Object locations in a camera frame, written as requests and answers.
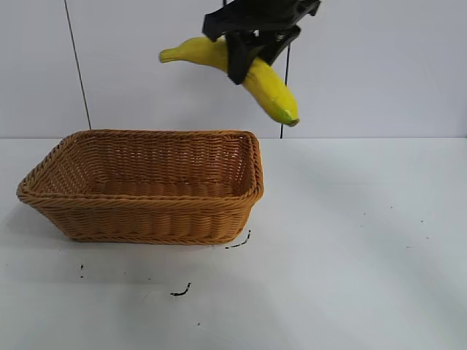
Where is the brown woven wicker basket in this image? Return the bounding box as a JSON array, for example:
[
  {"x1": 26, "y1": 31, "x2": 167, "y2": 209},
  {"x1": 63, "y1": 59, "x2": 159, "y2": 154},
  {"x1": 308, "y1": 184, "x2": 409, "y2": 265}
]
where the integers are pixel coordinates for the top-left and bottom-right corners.
[{"x1": 16, "y1": 128, "x2": 264, "y2": 246}]

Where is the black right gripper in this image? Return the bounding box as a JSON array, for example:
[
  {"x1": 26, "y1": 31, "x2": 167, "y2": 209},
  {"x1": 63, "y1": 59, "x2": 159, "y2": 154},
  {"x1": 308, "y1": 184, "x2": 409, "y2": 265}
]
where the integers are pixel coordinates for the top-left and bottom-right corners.
[{"x1": 203, "y1": 0, "x2": 323, "y2": 86}]

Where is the yellow banana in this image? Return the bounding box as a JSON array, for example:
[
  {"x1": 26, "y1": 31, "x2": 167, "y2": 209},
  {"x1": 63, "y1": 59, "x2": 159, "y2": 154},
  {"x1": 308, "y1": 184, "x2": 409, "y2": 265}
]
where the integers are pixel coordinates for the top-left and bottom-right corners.
[{"x1": 158, "y1": 36, "x2": 301, "y2": 128}]

